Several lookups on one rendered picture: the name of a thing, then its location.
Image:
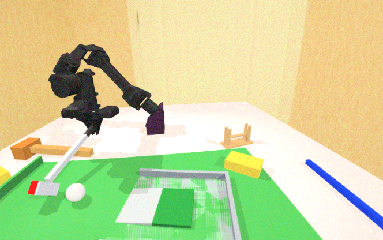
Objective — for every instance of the yellow rectangular block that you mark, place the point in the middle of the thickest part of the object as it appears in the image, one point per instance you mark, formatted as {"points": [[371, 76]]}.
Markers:
{"points": [[4, 175], [244, 164]]}

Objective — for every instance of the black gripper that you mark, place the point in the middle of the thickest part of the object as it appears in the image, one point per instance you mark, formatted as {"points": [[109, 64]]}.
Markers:
{"points": [[96, 116]]}

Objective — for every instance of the blue rod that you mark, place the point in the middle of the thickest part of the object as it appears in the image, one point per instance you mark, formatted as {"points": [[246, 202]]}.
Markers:
{"points": [[362, 206]]}

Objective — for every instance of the white ball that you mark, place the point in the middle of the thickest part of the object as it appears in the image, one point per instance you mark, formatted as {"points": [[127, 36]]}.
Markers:
{"points": [[75, 192]]}

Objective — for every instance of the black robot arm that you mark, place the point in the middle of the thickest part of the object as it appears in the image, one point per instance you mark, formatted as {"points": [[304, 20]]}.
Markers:
{"points": [[66, 82]]}

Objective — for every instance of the green flat mat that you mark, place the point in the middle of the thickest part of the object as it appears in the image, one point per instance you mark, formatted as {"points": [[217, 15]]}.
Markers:
{"points": [[264, 212]]}

